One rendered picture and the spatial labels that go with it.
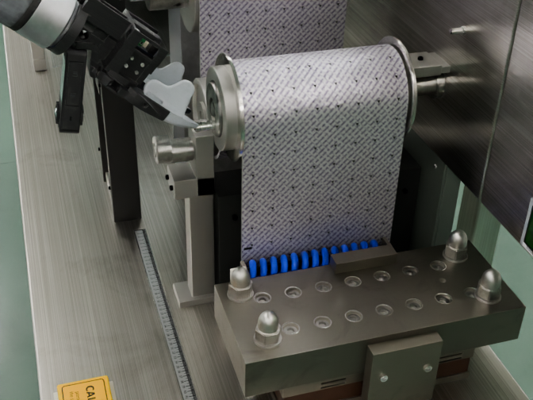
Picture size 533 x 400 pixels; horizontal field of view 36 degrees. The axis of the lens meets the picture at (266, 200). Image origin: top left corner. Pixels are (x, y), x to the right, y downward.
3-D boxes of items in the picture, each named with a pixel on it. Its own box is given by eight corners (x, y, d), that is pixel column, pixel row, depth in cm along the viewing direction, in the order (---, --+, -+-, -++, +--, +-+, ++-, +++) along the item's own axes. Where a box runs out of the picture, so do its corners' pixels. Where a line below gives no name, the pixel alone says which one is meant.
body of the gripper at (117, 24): (174, 56, 99) (91, 0, 92) (132, 110, 101) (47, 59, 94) (162, 32, 105) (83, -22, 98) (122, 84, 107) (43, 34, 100)
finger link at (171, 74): (211, 86, 109) (159, 54, 103) (185, 119, 110) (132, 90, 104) (203, 75, 111) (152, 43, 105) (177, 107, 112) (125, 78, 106)
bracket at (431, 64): (396, 64, 118) (398, 51, 117) (433, 60, 119) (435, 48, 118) (412, 78, 114) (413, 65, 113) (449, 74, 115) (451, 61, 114)
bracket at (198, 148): (170, 290, 133) (161, 123, 116) (208, 282, 134) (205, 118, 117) (176, 309, 129) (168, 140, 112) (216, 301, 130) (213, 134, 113)
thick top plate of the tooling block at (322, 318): (214, 317, 117) (213, 284, 114) (462, 270, 127) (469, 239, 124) (244, 398, 104) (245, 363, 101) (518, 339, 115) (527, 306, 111)
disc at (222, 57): (213, 130, 120) (212, 36, 112) (217, 129, 121) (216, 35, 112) (240, 182, 109) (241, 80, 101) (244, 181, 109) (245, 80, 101)
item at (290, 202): (240, 266, 119) (241, 156, 108) (388, 240, 125) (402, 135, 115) (241, 267, 118) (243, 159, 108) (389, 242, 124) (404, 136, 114)
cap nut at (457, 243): (438, 250, 121) (442, 225, 119) (460, 246, 122) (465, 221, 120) (450, 264, 119) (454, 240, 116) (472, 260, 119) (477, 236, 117)
